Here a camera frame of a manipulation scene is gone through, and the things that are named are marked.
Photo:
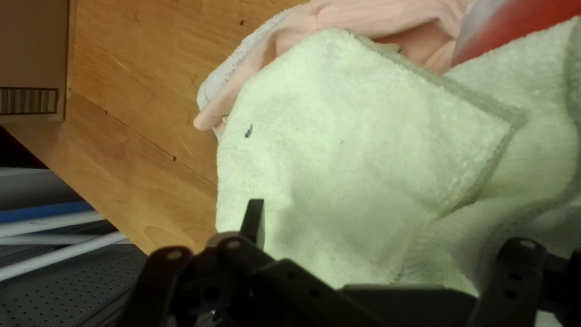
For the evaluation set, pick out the tall cardboard box white label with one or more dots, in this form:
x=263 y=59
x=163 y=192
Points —
x=29 y=56

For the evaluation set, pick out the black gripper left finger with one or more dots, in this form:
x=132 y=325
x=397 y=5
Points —
x=254 y=221

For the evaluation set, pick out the peach cloth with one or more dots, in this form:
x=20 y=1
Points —
x=363 y=16

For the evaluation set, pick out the light green towel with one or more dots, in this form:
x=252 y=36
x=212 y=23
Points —
x=363 y=152

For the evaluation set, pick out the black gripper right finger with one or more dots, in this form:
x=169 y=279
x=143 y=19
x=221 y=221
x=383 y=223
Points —
x=514 y=279

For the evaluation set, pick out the white metal bar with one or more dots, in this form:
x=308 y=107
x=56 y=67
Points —
x=47 y=226
x=54 y=257

